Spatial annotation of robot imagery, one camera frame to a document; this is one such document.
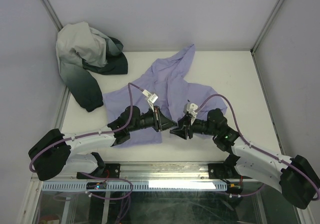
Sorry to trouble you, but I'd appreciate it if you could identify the lavender purple jacket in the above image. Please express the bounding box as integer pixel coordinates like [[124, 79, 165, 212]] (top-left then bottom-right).
[[102, 43, 228, 148]]

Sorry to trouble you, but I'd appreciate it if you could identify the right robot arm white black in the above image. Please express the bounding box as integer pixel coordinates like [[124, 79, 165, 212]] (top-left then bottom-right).
[[170, 109, 320, 209]]

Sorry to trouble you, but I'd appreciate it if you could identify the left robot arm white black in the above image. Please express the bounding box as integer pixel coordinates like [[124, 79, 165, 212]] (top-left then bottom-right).
[[28, 106, 216, 181]]

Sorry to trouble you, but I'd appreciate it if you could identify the grey and dark green jacket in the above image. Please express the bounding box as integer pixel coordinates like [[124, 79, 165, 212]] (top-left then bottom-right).
[[55, 22, 128, 112]]

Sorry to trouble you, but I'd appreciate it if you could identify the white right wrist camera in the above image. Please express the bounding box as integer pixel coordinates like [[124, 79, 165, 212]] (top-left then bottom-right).
[[183, 102, 198, 125]]

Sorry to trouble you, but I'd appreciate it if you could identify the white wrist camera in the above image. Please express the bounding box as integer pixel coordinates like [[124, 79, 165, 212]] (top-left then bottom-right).
[[183, 102, 198, 125], [142, 89, 158, 111]]

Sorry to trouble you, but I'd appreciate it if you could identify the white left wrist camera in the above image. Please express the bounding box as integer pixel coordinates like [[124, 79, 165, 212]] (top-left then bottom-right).
[[142, 89, 158, 111]]

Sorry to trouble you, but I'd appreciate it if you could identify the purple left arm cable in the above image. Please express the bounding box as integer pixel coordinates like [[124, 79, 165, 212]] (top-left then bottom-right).
[[28, 82, 148, 224]]

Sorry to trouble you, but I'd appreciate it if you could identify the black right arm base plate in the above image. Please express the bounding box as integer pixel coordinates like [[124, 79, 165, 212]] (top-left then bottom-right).
[[207, 162, 241, 180]]

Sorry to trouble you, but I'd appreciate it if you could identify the aluminium mounting rail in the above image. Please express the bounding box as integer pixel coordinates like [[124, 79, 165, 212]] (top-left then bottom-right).
[[29, 159, 235, 182]]

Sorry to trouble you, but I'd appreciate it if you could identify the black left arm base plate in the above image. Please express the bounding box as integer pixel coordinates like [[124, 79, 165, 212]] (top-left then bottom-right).
[[76, 162, 121, 179]]

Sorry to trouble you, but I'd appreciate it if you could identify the grey slotted cable duct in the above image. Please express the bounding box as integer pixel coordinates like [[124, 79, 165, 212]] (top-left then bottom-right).
[[42, 180, 227, 192]]

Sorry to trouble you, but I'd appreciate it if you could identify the aluminium right corner post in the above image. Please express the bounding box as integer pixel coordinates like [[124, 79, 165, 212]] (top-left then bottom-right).
[[250, 0, 286, 56]]

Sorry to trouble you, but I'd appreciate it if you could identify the aluminium corner post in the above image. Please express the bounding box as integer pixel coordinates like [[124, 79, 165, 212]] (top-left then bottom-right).
[[250, 0, 286, 56], [40, 0, 63, 31]]

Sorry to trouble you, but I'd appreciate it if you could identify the aluminium left corner post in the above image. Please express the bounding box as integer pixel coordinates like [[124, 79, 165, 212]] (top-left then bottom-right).
[[40, 0, 63, 31]]

